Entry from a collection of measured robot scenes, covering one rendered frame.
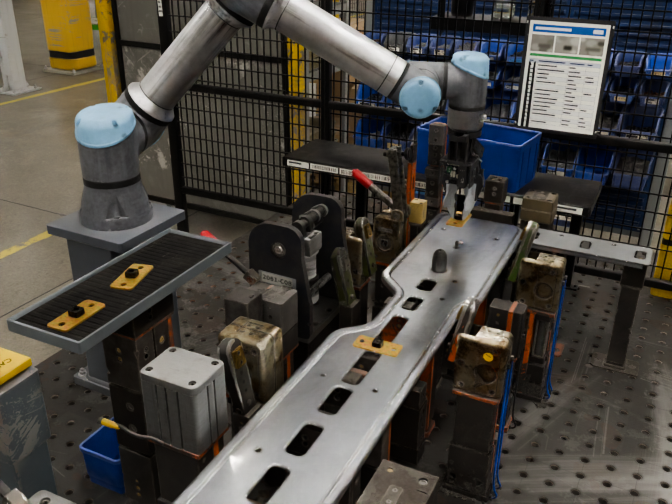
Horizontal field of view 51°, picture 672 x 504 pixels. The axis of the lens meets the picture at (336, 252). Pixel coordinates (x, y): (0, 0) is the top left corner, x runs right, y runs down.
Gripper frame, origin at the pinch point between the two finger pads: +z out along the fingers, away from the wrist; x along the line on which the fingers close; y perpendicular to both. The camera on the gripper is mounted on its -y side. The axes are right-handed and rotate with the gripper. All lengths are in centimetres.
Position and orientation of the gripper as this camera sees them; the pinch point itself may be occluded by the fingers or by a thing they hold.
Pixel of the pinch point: (459, 212)
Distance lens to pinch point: 162.7
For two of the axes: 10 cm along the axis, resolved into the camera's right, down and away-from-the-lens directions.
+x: 9.0, 2.0, -3.9
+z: -0.1, 9.0, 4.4
